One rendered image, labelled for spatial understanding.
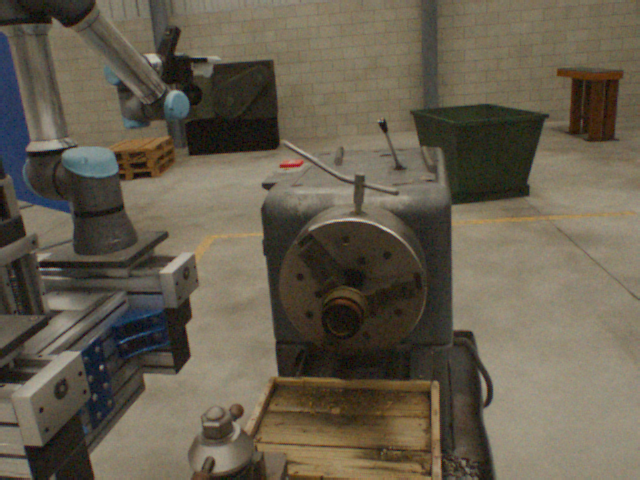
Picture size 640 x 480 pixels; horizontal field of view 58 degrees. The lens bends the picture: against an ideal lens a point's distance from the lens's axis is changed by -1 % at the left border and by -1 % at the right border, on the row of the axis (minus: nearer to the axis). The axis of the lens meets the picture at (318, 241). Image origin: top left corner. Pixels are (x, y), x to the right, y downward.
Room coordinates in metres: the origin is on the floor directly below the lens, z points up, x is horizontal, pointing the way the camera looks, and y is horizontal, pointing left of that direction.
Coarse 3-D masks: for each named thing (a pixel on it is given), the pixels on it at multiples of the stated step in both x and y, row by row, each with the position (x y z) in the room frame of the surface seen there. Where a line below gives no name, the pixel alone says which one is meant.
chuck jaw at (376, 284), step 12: (396, 276) 1.10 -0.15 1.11; (408, 276) 1.09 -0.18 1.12; (420, 276) 1.10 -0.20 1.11; (372, 288) 1.07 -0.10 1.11; (384, 288) 1.05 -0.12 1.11; (396, 288) 1.07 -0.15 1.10; (408, 288) 1.07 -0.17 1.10; (420, 288) 1.10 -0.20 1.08; (372, 300) 1.04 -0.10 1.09; (384, 300) 1.06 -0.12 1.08
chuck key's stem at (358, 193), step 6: (354, 174) 1.17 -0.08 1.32; (360, 174) 1.16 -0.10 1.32; (354, 180) 1.16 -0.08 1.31; (360, 180) 1.16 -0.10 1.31; (354, 186) 1.16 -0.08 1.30; (360, 186) 1.16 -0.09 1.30; (354, 192) 1.16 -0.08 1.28; (360, 192) 1.16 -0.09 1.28; (354, 198) 1.16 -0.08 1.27; (360, 198) 1.16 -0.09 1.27; (360, 204) 1.16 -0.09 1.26; (354, 210) 1.17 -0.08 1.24; (360, 210) 1.16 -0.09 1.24
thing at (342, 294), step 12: (336, 288) 1.04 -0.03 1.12; (348, 288) 1.03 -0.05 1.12; (324, 300) 1.04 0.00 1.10; (336, 300) 1.00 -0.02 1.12; (348, 300) 1.00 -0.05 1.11; (360, 300) 1.02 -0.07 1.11; (324, 312) 0.99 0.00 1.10; (336, 312) 1.06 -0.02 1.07; (348, 312) 0.98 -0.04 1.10; (360, 312) 0.99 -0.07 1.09; (324, 324) 0.99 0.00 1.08; (336, 324) 1.01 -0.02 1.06; (348, 324) 1.02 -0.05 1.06; (360, 324) 0.97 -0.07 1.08; (336, 336) 0.98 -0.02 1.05; (348, 336) 0.98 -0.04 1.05
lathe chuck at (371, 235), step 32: (320, 224) 1.14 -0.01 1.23; (352, 224) 1.13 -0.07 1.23; (384, 224) 1.13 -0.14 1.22; (288, 256) 1.15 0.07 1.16; (352, 256) 1.13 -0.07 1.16; (384, 256) 1.11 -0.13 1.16; (416, 256) 1.10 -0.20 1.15; (288, 288) 1.15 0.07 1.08; (320, 320) 1.14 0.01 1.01; (384, 320) 1.11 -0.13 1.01; (416, 320) 1.10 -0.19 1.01; (352, 352) 1.13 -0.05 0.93
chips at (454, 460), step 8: (456, 448) 1.20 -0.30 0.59; (464, 448) 1.20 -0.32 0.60; (448, 456) 1.20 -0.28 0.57; (456, 456) 1.16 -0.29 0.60; (448, 464) 1.17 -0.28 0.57; (456, 464) 1.18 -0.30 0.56; (464, 464) 1.17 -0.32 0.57; (472, 464) 1.18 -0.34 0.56; (480, 464) 1.19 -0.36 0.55; (448, 472) 1.16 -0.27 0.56; (456, 472) 1.07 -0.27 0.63; (464, 472) 1.15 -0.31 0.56; (472, 472) 1.15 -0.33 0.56; (480, 472) 1.16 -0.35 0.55
